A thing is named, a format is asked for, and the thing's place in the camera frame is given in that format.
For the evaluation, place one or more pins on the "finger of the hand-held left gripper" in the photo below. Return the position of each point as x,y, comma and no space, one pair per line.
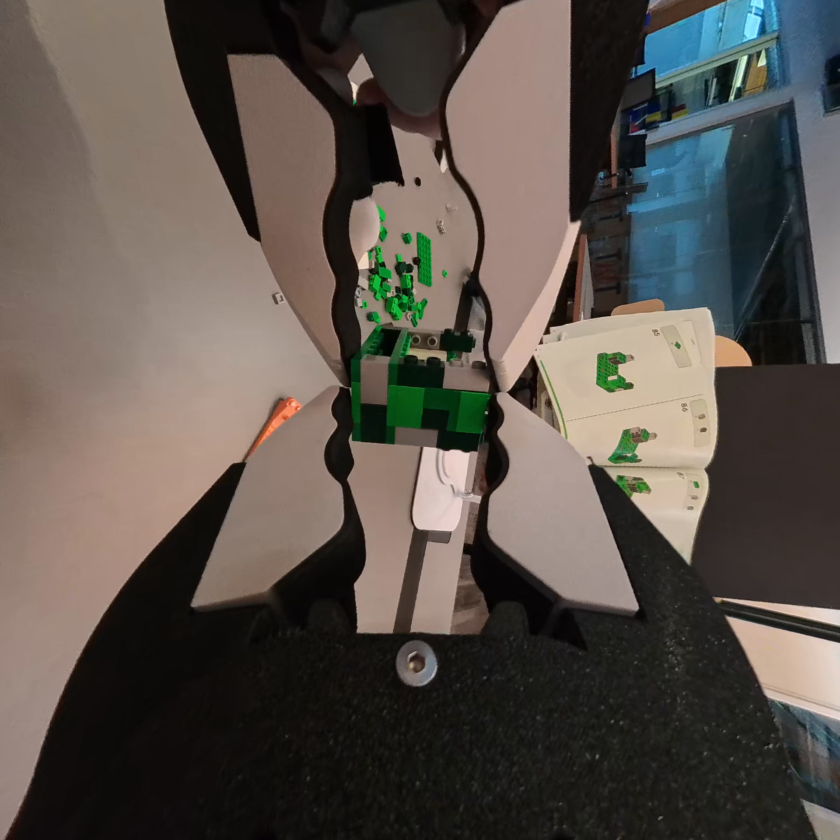
289,197
518,164

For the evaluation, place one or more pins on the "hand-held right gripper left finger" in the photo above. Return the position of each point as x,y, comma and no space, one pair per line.
282,512

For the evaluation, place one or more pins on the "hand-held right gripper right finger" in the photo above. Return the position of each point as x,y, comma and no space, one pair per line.
551,518

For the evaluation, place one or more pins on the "pile of green lego bricks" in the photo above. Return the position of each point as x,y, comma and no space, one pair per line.
394,289

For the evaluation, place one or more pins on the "green grey lego build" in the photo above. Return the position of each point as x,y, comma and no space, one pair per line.
420,407

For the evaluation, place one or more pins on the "green lego plate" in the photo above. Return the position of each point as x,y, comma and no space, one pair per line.
425,259

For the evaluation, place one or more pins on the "orange brick separator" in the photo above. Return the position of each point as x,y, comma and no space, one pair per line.
272,430

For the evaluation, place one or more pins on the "white book stand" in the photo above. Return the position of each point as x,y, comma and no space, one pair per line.
436,492

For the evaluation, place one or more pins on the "open instruction booklet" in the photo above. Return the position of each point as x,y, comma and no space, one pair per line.
630,394

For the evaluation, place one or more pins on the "black board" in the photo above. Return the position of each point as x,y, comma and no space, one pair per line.
774,485

